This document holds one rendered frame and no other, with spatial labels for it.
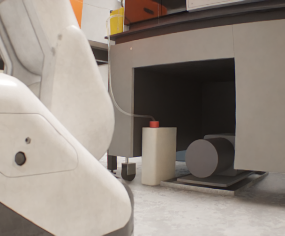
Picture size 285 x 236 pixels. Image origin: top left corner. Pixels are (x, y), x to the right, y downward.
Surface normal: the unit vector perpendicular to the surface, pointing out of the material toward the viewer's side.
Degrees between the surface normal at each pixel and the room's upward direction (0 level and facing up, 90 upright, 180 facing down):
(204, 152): 90
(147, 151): 90
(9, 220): 90
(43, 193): 90
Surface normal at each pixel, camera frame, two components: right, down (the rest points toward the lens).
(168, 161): 0.76, 0.01
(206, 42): -0.65, 0.00
